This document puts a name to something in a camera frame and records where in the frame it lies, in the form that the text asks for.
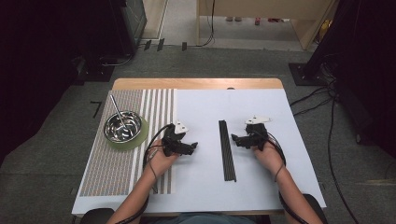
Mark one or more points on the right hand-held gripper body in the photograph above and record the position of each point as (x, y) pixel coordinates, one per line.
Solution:
(258, 135)

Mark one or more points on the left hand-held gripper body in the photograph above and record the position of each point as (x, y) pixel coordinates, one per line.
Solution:
(171, 140)

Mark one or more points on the black chopstick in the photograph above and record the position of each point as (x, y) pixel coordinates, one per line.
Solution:
(230, 151)
(226, 151)
(223, 151)

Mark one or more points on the steel bowl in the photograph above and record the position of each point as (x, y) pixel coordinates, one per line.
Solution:
(130, 133)

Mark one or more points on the person's right hand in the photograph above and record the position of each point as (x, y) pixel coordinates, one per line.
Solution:
(269, 158)

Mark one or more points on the person's left hand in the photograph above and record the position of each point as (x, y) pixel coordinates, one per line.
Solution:
(158, 163)

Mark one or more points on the green round coaster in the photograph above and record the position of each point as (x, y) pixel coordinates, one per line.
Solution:
(137, 146)

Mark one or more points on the white table sheet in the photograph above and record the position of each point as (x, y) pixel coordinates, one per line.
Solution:
(199, 109)

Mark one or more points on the wooden table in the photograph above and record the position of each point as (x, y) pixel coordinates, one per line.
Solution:
(199, 83)

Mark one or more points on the metal spoon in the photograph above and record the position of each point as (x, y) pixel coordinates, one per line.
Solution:
(115, 107)

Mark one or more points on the striped placemat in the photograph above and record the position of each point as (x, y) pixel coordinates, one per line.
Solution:
(109, 174)

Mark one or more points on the black stand base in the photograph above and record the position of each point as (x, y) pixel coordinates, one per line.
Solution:
(96, 73)
(299, 76)

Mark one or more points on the black chair armrest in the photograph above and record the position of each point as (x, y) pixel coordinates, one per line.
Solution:
(98, 216)
(316, 208)

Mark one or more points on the small red object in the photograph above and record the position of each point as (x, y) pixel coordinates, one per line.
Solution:
(257, 21)
(275, 20)

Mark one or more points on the white shoe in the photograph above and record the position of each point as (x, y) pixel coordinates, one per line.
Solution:
(238, 19)
(229, 19)

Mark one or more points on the yellow object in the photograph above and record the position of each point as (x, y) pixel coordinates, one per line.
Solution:
(325, 28)

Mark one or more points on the beige floor tape strip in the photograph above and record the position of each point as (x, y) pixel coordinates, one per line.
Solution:
(376, 183)

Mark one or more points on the light wooden desk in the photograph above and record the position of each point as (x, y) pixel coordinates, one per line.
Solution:
(264, 7)

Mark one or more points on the black curtain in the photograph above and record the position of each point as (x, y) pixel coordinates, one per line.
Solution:
(37, 62)
(367, 62)

